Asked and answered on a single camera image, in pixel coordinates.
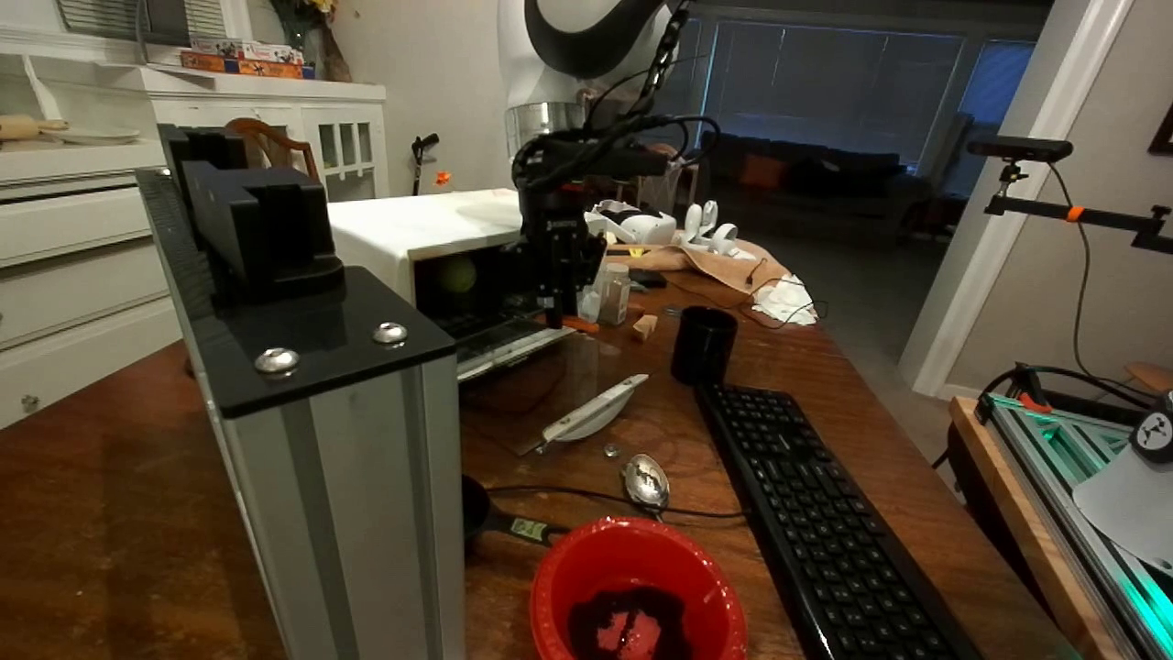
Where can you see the white cabinet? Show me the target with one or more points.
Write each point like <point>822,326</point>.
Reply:
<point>84,290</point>

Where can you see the red bowl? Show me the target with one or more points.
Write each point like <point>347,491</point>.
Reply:
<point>631,593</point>

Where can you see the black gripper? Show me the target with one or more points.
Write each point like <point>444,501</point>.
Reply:
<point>553,178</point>

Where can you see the white crumpled cloth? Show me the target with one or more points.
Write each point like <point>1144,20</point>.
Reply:
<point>786,301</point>

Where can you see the white VR headset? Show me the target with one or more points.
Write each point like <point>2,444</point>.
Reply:
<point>645,227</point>

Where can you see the black mug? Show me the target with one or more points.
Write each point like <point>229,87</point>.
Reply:
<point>702,345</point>

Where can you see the black keyboard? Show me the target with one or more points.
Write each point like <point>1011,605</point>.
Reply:
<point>847,584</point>

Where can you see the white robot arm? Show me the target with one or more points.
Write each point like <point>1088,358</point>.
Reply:
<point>581,83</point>

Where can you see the aluminium camera post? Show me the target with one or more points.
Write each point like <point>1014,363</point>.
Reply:
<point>333,397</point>

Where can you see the white VR controller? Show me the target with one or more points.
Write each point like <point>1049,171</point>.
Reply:
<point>706,227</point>

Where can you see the white microwave oven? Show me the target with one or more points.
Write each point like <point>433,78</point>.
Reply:
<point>411,240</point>

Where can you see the green ball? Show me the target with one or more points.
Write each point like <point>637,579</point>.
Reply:
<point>460,281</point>

